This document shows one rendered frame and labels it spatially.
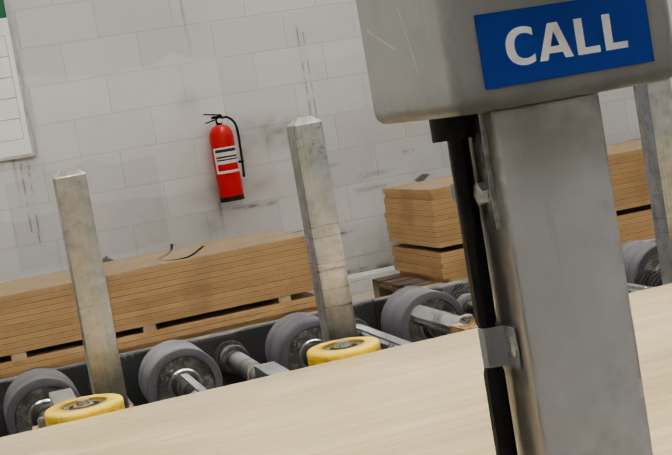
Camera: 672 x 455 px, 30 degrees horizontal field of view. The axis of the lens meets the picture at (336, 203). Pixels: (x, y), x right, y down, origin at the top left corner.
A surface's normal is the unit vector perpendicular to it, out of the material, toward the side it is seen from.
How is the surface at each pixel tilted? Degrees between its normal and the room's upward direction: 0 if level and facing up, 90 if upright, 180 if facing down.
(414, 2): 90
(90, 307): 90
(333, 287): 90
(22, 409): 90
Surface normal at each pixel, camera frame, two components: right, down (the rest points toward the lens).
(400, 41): -0.94, 0.18
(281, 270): 0.31, 0.02
